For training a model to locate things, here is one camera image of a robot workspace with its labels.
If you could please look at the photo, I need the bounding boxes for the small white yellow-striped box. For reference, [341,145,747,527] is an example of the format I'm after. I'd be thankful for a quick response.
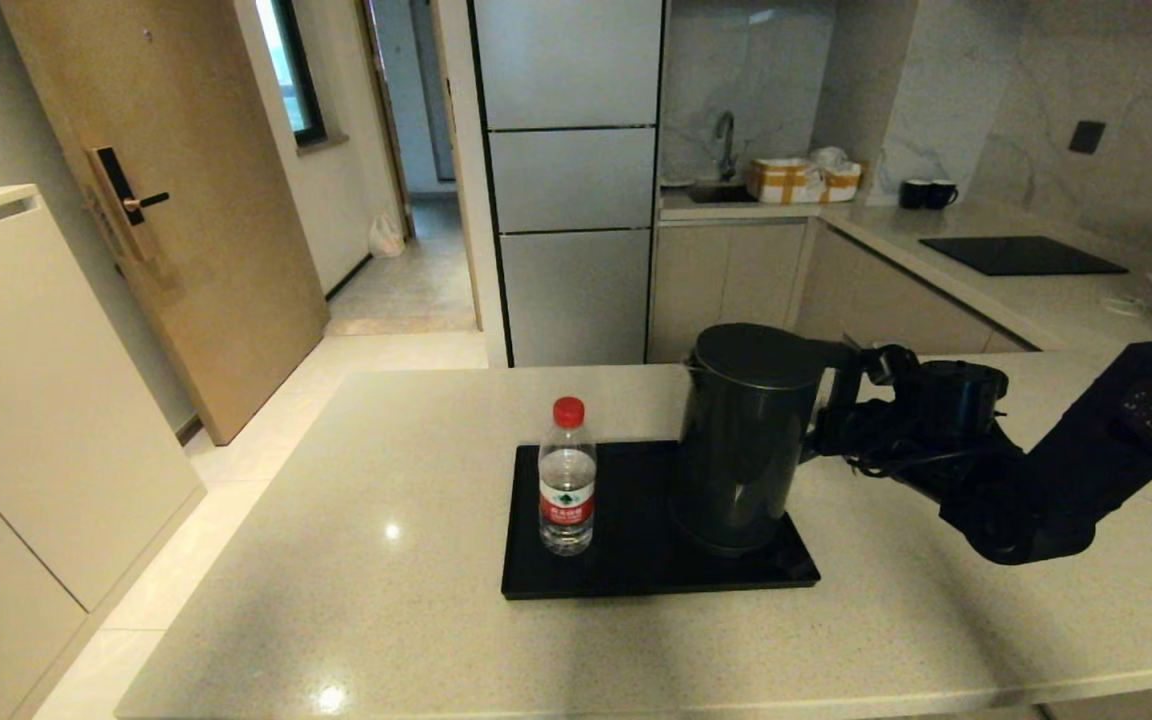
[820,163,865,203]

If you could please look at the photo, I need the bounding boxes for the water bottle red cap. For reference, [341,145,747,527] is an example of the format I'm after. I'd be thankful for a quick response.
[538,397,598,557]

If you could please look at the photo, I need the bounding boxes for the dark kitchen faucet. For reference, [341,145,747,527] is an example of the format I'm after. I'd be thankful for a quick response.
[713,111,738,182]

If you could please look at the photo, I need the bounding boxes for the silver refrigerator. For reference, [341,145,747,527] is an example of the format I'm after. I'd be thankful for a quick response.
[466,0,665,368]

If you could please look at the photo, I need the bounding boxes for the wooden door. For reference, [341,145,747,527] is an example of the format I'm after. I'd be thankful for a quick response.
[0,0,330,447]

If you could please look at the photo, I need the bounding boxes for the dark-framed window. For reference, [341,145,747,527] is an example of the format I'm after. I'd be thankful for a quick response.
[256,0,330,149]

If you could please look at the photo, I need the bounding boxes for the black door lock handle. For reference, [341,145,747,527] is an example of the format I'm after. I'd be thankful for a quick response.
[84,146,172,263]

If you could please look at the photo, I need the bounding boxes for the beige kitchen base cabinets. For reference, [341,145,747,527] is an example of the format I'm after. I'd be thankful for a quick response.
[648,219,1039,364]

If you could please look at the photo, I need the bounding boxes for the white plastic bag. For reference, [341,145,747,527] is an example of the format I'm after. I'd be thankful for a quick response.
[368,212,407,260]

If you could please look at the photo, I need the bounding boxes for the large white yellow-striped box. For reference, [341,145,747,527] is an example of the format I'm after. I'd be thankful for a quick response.
[746,158,825,204]

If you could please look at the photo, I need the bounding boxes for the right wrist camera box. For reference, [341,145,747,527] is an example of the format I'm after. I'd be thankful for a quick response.
[861,345,922,387]

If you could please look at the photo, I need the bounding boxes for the black rectangular tray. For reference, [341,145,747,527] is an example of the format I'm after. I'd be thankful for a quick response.
[500,440,822,601]

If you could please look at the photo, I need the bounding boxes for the black induction cooktop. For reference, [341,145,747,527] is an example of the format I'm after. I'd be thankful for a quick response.
[918,235,1130,276]

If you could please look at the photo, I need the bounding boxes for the white cabinet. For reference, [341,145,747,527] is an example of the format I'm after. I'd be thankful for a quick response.
[0,184,205,720]

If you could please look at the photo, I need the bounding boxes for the black electric kettle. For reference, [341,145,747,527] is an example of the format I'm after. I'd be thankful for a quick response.
[671,322,862,557]

